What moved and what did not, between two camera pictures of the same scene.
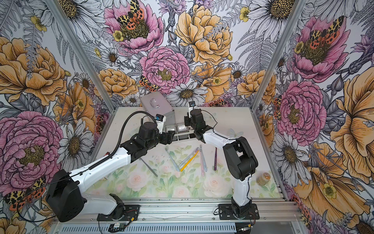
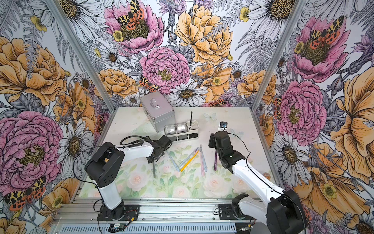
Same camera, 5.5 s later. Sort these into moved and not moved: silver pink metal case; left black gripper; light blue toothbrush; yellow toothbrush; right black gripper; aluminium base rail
Moved: left black gripper; right black gripper
Not moved: yellow toothbrush; aluminium base rail; silver pink metal case; light blue toothbrush
